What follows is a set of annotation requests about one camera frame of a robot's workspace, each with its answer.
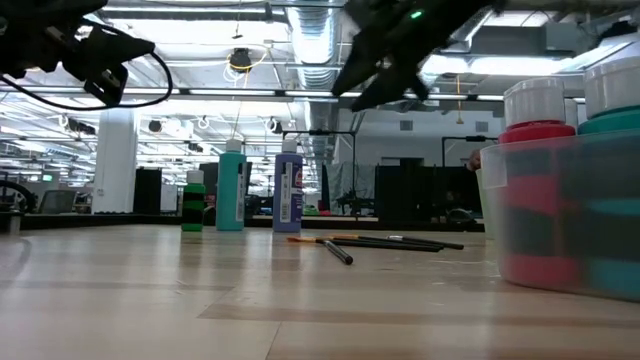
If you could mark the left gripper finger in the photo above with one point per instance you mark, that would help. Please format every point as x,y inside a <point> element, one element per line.
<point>110,50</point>

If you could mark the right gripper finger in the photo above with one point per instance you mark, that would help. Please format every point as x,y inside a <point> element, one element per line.
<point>362,65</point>
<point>395,82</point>

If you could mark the clear plastic bin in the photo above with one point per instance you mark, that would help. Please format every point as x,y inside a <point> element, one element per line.
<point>492,170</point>

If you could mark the pale green cup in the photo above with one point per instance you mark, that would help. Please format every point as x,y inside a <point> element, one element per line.
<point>482,190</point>

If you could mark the tall purple paint bottle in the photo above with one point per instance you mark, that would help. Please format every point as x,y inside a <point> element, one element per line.
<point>295,200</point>

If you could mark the small green paint bottle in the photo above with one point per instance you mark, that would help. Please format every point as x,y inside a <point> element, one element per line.
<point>193,210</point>

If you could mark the tall teal paint bottle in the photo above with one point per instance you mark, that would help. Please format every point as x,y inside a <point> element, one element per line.
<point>227,195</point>

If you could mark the small teal paint bottle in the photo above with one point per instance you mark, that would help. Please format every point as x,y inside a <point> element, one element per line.
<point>615,85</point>

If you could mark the bright ceiling light panel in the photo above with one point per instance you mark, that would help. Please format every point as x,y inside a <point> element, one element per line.
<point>515,66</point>

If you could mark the grey tarp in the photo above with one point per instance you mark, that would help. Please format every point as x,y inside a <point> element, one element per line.
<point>350,182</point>

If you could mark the white square pillar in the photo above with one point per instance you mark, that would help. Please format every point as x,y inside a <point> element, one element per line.
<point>115,160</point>

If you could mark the person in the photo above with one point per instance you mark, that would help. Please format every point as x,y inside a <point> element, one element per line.
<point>473,160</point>

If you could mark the black partition panel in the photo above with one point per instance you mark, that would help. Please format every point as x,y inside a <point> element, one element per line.
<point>410,195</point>

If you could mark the long linear ceiling light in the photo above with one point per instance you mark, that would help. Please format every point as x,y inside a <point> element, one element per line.
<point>225,92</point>

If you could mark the black cabinet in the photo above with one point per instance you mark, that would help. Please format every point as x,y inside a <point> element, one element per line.
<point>147,192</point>

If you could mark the black hook table clamp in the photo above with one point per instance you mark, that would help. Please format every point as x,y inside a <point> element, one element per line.
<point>210,216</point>
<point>460,216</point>

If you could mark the black wheel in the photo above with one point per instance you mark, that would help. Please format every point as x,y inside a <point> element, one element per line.
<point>25,192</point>

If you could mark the black desk monitor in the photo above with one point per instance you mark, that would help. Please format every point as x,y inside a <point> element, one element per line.
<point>207,177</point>

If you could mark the ribbed silver air duct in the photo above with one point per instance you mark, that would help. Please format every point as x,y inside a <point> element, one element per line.
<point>315,40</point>

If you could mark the black metal frame stand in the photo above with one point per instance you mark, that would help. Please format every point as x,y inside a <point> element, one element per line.
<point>320,132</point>
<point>460,138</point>

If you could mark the black aluminium table frame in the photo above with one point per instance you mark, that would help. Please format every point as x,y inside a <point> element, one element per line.
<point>100,221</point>

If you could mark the small silver post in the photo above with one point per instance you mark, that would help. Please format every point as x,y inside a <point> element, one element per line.
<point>14,224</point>

